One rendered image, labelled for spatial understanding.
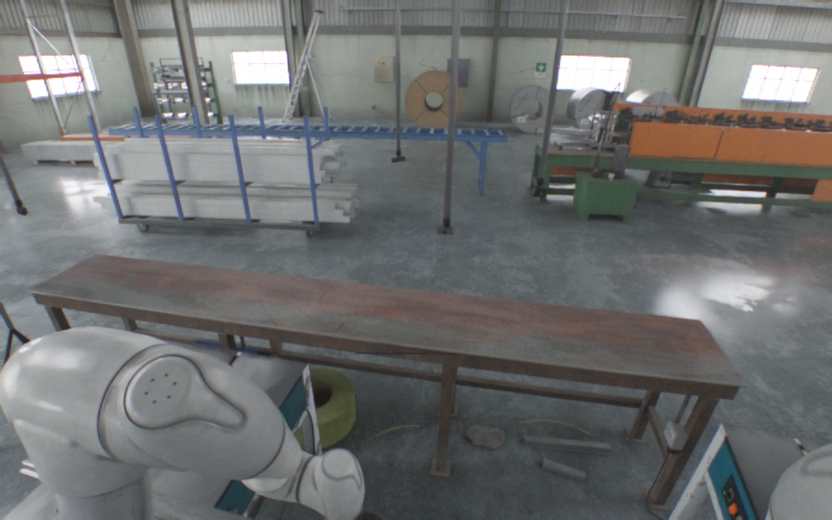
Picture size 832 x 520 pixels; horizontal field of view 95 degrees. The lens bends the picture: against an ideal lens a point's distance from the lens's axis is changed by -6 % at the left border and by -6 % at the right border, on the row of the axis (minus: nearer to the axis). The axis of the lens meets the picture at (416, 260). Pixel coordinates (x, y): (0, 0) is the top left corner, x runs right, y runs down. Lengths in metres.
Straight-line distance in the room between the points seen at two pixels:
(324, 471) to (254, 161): 3.99
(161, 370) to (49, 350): 0.18
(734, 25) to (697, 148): 9.80
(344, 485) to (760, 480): 1.33
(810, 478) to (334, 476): 0.74
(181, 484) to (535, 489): 1.58
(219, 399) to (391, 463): 1.93
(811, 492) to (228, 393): 0.56
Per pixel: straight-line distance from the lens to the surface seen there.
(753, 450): 1.86
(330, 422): 2.30
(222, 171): 4.86
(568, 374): 1.80
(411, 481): 2.28
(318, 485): 0.96
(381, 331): 1.82
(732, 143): 6.93
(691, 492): 2.11
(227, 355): 1.94
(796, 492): 0.57
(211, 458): 0.48
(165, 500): 1.50
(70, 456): 0.58
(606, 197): 5.60
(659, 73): 15.01
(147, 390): 0.45
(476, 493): 2.27
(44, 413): 0.58
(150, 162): 5.29
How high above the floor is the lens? 1.90
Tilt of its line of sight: 27 degrees down
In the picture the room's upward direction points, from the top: 1 degrees clockwise
